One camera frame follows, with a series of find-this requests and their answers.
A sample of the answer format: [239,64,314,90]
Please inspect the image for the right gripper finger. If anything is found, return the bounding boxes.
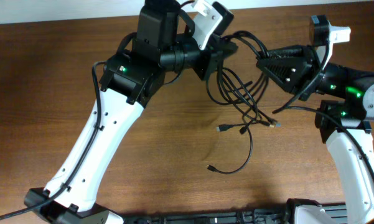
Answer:
[261,45,304,58]
[256,57,308,90]

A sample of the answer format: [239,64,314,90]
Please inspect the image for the thick black USB cable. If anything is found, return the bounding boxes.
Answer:
[205,30,283,129]

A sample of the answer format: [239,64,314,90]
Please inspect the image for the thin black USB cable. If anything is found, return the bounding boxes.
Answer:
[206,67,270,175]

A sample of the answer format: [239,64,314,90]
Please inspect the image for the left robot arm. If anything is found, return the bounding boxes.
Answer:
[24,1,236,224]

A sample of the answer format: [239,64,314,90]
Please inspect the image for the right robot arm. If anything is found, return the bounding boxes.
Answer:
[256,44,374,223]

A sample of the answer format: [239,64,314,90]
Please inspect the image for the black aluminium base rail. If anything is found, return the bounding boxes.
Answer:
[124,198,348,224]

